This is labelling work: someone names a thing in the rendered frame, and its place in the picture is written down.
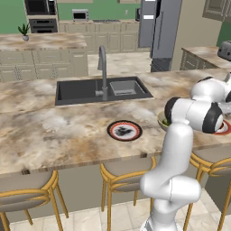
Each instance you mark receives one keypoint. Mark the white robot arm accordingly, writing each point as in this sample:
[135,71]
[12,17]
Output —
[177,168]

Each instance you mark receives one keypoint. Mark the dark chicken drumstick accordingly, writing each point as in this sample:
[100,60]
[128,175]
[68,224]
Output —
[123,131]

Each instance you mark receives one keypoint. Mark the olive green bowl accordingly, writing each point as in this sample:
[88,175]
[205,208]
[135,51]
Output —
[162,121]

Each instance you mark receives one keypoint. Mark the grey fridge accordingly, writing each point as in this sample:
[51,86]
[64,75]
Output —
[159,30]

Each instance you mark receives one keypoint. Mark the black and red rimmed plate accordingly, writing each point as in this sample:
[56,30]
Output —
[124,130]

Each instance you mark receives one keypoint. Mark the black sink basin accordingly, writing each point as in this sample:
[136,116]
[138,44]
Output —
[90,89]

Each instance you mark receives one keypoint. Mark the grey sink tap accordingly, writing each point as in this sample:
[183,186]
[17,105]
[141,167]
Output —
[103,75]

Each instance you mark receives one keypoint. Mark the wooden bar stool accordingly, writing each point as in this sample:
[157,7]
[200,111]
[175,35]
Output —
[24,197]
[210,168]
[127,180]

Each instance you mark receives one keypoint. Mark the beige island cabinet run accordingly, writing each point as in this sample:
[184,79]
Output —
[42,63]

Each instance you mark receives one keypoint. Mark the black hob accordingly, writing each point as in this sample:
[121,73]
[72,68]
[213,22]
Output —
[106,20]

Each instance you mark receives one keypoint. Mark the grey side cabinet run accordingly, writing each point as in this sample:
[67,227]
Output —
[195,62]

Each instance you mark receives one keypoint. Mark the silver microwave oven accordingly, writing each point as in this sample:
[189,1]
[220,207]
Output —
[80,14]

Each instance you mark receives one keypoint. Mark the red rimmed white plate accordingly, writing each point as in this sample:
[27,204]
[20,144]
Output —
[224,128]

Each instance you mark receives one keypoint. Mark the potted green plant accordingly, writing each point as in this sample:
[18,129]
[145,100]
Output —
[24,31]

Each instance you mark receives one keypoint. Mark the silver toaster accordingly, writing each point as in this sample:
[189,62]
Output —
[225,50]

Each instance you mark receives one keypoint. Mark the beige upper cabinet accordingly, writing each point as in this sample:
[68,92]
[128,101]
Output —
[217,9]

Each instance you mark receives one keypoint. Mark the beige wall cabinet run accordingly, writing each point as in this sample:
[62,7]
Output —
[102,37]

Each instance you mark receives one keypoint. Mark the black wall oven stack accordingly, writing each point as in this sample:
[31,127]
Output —
[41,15]

